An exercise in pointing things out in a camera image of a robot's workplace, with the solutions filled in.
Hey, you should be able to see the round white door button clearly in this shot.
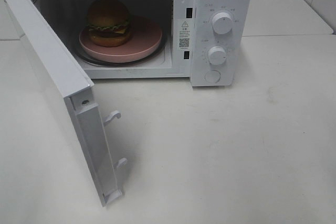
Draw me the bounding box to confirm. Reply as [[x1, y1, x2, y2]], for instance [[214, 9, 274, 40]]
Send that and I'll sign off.
[[205, 70, 221, 83]]

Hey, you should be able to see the pink plate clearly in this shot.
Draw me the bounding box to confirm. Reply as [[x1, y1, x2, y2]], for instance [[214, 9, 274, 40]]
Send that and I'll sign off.
[[79, 16, 163, 63]]

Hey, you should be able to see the white microwave door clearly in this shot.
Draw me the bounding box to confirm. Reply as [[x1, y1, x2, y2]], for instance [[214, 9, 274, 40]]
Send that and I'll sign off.
[[3, 0, 127, 206]]

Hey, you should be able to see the burger with lettuce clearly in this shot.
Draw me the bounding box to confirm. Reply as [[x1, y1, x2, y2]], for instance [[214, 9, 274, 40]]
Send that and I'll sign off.
[[87, 0, 131, 47]]

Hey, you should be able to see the lower white timer knob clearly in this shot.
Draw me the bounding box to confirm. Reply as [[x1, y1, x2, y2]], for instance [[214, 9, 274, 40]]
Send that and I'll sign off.
[[207, 46, 227, 66]]

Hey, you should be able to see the white microwave oven body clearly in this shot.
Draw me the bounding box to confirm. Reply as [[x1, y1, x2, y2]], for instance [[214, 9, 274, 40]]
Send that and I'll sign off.
[[31, 0, 250, 87]]

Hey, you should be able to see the upper white power knob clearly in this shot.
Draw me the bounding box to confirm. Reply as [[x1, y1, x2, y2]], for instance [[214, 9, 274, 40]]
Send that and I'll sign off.
[[211, 11, 233, 35]]

